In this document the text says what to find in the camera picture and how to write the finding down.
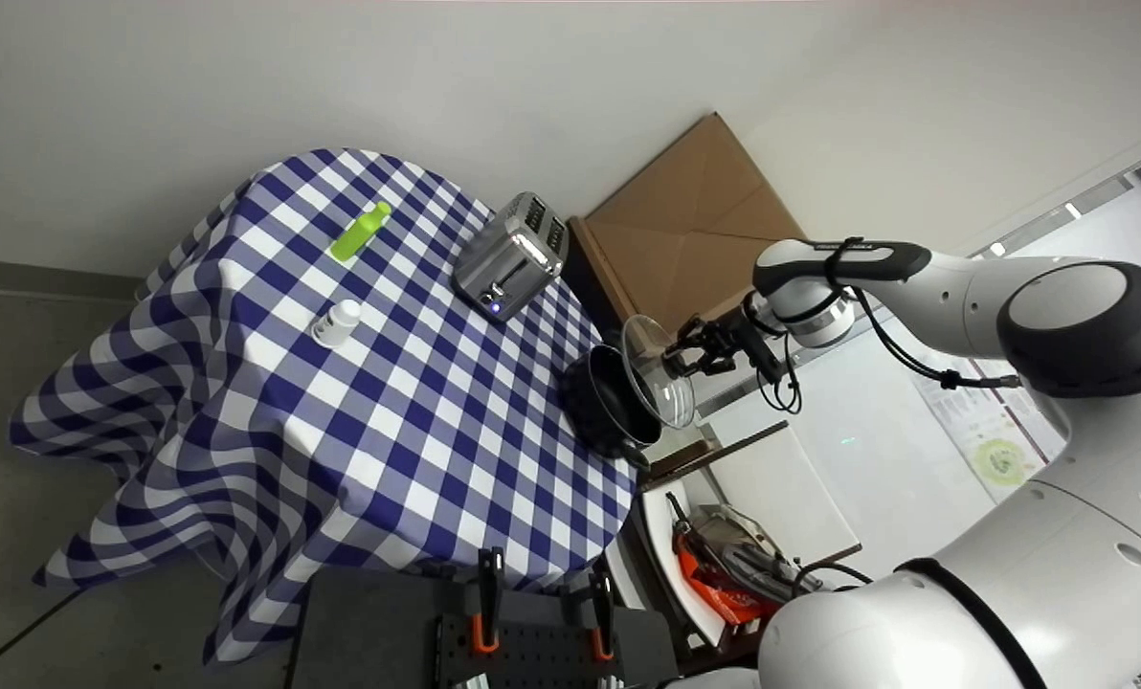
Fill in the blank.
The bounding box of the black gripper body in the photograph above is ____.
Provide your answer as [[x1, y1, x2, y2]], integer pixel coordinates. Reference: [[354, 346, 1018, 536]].
[[714, 303, 780, 373]]

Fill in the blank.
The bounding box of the black pot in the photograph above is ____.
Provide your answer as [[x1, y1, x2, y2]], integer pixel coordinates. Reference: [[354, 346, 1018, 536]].
[[561, 342, 666, 469]]

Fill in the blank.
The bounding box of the thin wooden stick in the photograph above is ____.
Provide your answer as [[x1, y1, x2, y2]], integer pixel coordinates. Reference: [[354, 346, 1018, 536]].
[[643, 418, 792, 487]]

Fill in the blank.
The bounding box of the brown cardboard box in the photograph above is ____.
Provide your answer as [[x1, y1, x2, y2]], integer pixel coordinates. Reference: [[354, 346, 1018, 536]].
[[569, 110, 812, 377]]

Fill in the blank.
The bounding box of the white board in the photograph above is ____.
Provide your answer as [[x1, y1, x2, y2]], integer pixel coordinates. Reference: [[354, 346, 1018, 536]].
[[704, 425, 866, 575]]

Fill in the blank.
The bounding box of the silver toaster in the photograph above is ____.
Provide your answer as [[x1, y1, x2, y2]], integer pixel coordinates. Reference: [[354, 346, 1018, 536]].
[[452, 191, 572, 322]]

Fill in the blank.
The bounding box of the white bin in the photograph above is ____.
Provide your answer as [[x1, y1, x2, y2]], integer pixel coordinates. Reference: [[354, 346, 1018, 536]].
[[625, 475, 854, 659]]

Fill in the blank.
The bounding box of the orange tool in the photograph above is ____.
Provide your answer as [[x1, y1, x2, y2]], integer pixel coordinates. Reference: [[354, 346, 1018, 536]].
[[669, 527, 771, 633]]

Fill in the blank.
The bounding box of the white poster with green circle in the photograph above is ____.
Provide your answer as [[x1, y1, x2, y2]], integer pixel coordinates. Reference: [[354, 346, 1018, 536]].
[[914, 365, 1075, 506]]

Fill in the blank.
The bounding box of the green plastic bottle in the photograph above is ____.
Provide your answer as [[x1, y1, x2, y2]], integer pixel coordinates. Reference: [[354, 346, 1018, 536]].
[[326, 201, 400, 268]]

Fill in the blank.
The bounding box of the small white bottle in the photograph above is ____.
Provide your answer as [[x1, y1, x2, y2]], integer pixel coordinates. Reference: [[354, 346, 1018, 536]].
[[312, 300, 369, 350]]

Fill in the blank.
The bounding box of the blue white checkered tablecloth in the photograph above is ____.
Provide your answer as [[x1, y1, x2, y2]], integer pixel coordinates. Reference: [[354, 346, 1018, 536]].
[[8, 145, 643, 666]]

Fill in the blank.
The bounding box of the black table stand panel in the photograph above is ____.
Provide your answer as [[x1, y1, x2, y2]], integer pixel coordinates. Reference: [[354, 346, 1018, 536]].
[[290, 562, 678, 689]]

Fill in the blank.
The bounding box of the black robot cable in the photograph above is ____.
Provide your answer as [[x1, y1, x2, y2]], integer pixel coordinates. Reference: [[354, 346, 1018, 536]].
[[845, 281, 1029, 396]]

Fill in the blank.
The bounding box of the black clamp with orange handle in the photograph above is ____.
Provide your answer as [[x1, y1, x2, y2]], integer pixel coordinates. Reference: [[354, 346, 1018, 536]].
[[583, 559, 625, 666], [466, 548, 509, 664]]

